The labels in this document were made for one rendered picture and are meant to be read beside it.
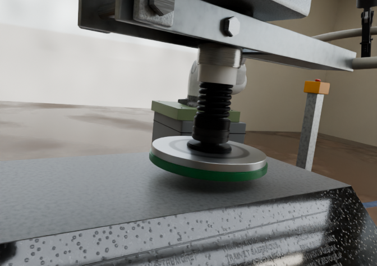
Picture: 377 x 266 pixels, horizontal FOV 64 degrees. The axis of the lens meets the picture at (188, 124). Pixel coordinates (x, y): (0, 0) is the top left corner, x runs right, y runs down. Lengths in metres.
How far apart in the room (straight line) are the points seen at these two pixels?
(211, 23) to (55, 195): 0.33
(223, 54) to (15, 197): 0.37
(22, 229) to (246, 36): 0.41
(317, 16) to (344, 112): 2.42
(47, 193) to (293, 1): 0.46
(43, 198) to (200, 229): 0.21
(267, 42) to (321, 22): 7.87
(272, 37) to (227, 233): 0.34
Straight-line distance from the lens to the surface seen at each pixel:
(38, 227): 0.38
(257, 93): 7.07
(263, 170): 0.53
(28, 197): 0.46
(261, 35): 0.54
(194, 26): 0.43
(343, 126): 8.20
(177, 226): 0.41
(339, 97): 8.30
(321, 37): 1.31
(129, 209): 0.42
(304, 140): 2.28
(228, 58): 0.52
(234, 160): 0.49
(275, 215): 0.51
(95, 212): 0.41
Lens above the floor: 1.00
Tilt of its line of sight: 8 degrees down
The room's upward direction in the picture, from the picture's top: 6 degrees clockwise
